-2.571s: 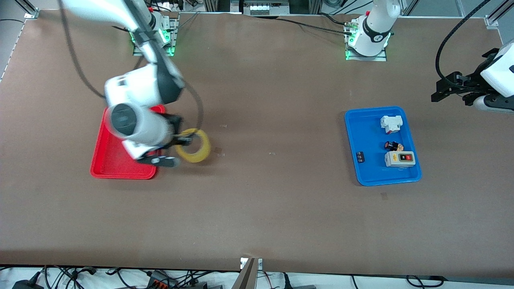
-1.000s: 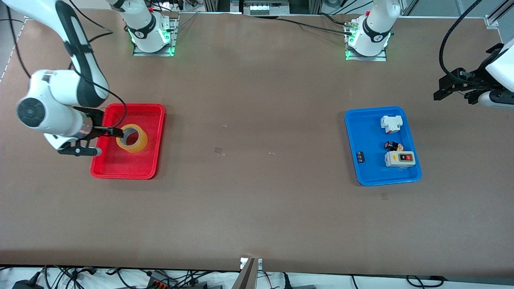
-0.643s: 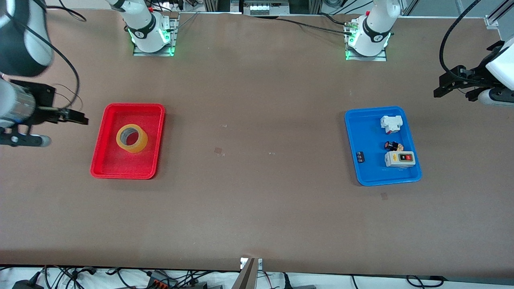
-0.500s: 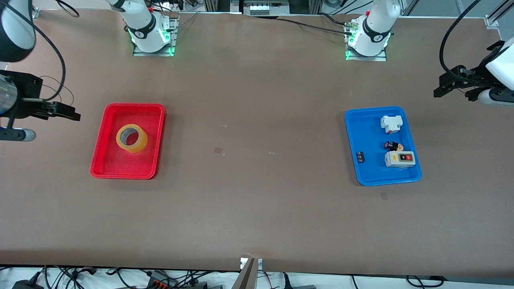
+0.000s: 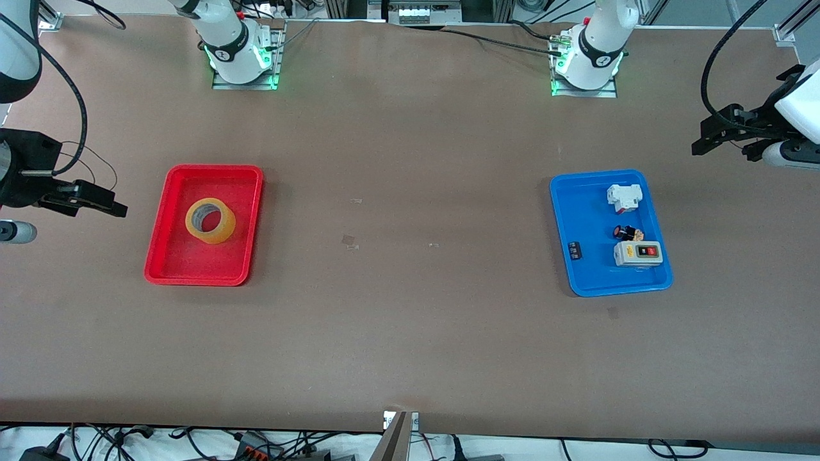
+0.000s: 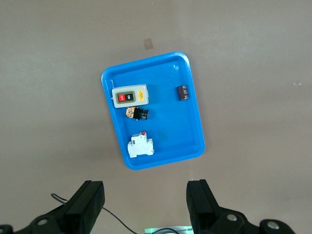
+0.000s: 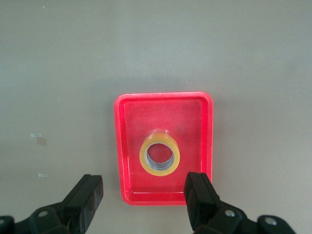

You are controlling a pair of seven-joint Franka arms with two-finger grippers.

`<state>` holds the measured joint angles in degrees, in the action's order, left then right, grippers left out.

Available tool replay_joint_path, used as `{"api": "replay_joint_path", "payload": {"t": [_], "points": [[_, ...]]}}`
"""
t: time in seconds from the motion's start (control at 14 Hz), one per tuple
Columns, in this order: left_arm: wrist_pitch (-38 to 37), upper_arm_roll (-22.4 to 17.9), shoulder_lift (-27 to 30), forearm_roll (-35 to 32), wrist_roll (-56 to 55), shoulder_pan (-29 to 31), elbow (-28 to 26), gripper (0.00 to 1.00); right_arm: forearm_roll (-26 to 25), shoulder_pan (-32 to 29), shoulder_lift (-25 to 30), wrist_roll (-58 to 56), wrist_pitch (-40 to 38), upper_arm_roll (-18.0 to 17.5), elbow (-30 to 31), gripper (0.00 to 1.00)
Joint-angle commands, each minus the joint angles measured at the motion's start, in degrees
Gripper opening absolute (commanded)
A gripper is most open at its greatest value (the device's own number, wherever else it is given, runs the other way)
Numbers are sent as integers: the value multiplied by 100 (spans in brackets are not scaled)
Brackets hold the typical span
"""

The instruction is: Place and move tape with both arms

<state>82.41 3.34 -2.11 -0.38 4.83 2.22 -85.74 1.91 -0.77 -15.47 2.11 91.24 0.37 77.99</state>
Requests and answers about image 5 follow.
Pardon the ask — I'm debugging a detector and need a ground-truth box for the black power adapter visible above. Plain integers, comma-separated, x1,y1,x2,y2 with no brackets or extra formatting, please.
19,445,71,461

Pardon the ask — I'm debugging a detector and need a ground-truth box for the looped black cable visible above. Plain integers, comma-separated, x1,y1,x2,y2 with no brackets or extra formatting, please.
647,439,712,459

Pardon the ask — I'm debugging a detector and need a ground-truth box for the white circuit breaker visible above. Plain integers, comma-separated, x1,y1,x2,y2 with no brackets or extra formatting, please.
607,184,643,214

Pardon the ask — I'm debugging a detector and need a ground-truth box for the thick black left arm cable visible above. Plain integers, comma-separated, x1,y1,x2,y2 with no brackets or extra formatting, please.
700,0,773,135

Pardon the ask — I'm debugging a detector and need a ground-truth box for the aluminium profile post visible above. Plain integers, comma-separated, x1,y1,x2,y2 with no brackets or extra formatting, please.
370,410,420,461

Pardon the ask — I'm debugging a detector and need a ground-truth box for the yellow tape roll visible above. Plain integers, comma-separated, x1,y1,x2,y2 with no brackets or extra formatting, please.
185,198,236,245

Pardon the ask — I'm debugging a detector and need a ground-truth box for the red plastic tray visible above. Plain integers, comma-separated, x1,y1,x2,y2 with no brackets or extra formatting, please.
143,165,265,287

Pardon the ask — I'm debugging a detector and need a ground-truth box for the blue plastic tray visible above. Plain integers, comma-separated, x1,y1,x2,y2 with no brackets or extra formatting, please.
549,169,674,298

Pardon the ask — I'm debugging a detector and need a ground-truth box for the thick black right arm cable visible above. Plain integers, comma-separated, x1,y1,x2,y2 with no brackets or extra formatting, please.
0,0,127,177

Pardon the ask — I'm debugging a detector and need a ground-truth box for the grey switch box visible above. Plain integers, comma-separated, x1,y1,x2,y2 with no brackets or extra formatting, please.
614,241,664,268

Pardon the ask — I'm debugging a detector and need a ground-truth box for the white power strip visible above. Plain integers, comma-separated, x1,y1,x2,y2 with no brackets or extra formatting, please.
397,2,463,25

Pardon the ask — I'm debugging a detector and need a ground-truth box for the black cable on table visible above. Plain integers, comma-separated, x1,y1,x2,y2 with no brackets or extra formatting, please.
442,27,568,57

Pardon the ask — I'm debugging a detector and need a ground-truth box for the orange black connector box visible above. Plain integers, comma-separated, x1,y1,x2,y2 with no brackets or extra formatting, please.
234,432,286,460

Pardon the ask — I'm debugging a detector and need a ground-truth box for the thin grey cable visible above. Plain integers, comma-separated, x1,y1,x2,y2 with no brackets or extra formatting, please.
282,18,321,49

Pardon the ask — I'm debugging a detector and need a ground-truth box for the thin black right gripper wire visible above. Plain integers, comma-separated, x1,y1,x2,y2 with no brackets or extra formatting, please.
61,142,119,193

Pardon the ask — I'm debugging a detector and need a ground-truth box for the aluminium frame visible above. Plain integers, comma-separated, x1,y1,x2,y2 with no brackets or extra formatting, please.
324,0,513,25

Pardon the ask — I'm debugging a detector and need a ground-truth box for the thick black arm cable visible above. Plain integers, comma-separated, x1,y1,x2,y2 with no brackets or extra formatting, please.
700,0,773,135
0,0,127,177

